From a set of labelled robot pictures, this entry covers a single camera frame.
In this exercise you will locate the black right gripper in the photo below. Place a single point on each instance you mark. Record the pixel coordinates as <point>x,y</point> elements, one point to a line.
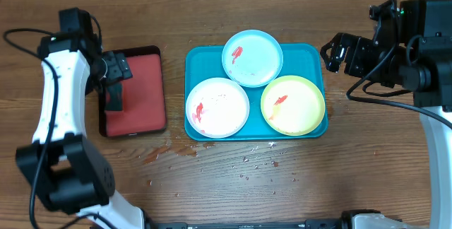
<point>354,55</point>

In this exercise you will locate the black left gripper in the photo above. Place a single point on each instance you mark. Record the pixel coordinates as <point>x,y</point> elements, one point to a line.
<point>121,69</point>

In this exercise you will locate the black-handled scrub brush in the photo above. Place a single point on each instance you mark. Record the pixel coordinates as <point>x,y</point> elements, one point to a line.
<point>114,97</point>

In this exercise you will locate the white plate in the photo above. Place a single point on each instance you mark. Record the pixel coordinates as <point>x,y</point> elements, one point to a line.
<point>217,108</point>

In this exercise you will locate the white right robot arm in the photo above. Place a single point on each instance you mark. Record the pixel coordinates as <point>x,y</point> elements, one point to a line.
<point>407,64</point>

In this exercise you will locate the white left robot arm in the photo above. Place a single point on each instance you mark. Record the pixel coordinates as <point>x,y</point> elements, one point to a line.
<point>65,170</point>

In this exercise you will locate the teal plastic serving tray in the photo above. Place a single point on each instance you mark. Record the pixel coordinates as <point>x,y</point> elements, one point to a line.
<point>300,59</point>

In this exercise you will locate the yellow-green plate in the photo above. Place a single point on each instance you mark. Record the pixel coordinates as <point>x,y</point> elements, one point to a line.
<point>293,105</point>

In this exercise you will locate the light blue plate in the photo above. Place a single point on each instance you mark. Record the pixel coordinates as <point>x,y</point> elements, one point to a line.
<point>252,58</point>

